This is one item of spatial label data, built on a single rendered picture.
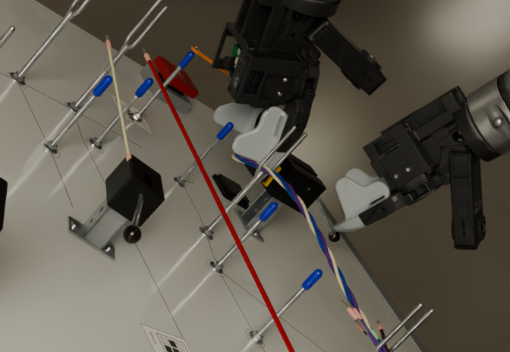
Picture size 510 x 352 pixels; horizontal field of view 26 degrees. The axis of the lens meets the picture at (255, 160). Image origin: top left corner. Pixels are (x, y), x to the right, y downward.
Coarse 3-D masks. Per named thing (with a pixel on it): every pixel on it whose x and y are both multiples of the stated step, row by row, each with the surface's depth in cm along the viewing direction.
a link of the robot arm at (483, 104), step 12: (492, 84) 114; (468, 96) 116; (480, 96) 114; (492, 96) 113; (468, 108) 115; (480, 108) 113; (492, 108) 113; (504, 108) 112; (480, 120) 113; (492, 120) 113; (504, 120) 112; (480, 132) 114; (492, 132) 113; (504, 132) 113; (492, 144) 114; (504, 144) 114
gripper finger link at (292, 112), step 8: (304, 88) 108; (304, 96) 108; (312, 96) 108; (288, 104) 109; (296, 104) 108; (304, 104) 108; (288, 112) 109; (296, 112) 108; (304, 112) 108; (288, 120) 109; (296, 120) 108; (304, 120) 108; (288, 128) 109; (304, 128) 109; (296, 136) 109; (288, 144) 110
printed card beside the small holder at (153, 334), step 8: (144, 328) 83; (152, 328) 84; (152, 336) 82; (160, 336) 84; (168, 336) 85; (176, 336) 86; (152, 344) 81; (160, 344) 82; (168, 344) 83; (176, 344) 84; (184, 344) 85
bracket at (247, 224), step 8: (264, 192) 120; (256, 200) 120; (264, 200) 121; (272, 200) 119; (248, 208) 121; (256, 208) 121; (264, 208) 119; (280, 208) 120; (240, 216) 121; (248, 216) 121; (256, 216) 119; (272, 216) 120; (248, 224) 120; (264, 224) 120; (256, 232) 120
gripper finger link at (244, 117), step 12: (216, 108) 113; (228, 108) 114; (240, 108) 114; (252, 108) 115; (264, 108) 114; (216, 120) 114; (228, 120) 115; (240, 120) 115; (252, 120) 115; (240, 132) 116
